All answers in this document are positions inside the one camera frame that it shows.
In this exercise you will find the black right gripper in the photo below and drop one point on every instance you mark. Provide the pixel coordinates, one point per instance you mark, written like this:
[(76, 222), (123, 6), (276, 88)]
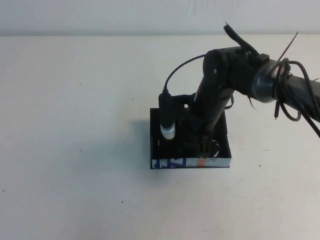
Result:
[(200, 125)]

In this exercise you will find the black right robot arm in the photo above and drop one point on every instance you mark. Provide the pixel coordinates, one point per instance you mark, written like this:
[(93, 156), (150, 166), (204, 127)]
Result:
[(240, 75)]

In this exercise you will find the black open glasses case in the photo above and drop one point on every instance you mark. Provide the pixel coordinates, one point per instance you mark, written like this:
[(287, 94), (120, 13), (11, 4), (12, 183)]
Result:
[(160, 152)]

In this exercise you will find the black wrist camera white tip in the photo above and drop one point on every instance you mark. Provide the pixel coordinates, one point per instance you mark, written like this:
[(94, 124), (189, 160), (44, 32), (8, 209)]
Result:
[(166, 117)]

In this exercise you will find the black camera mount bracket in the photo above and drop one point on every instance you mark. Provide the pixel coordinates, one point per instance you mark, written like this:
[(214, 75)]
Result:
[(182, 105)]

